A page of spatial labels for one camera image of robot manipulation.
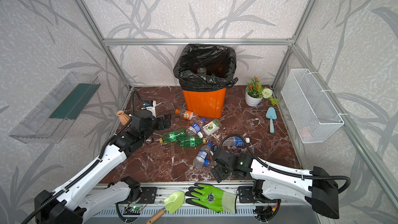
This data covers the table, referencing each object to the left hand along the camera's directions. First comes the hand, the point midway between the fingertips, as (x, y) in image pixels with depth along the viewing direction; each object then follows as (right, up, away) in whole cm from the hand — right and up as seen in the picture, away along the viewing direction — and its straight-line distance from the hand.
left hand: (165, 111), depth 78 cm
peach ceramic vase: (-29, -5, +14) cm, 33 cm away
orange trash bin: (+22, +3, +26) cm, 34 cm away
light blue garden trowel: (+65, -4, +27) cm, 70 cm away
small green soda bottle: (+13, -18, +9) cm, 24 cm away
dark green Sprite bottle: (+1, -15, +11) cm, 19 cm away
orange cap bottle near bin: (+7, -4, +21) cm, 22 cm away
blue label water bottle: (+37, -18, +9) cm, 42 cm away
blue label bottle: (+14, -12, +15) cm, 24 cm away
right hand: (+27, -27, +1) cm, 39 cm away
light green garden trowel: (+5, -43, -6) cm, 44 cm away
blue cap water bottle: (+17, -27, +1) cm, 32 cm away
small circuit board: (-13, -46, -7) cm, 48 cm away
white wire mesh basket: (+64, -1, -17) cm, 66 cm away
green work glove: (+24, -41, -6) cm, 48 cm away
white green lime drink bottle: (+23, -11, +16) cm, 30 cm away
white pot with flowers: (+53, +11, +26) cm, 60 cm away
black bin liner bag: (+17, +27, +23) cm, 39 cm away
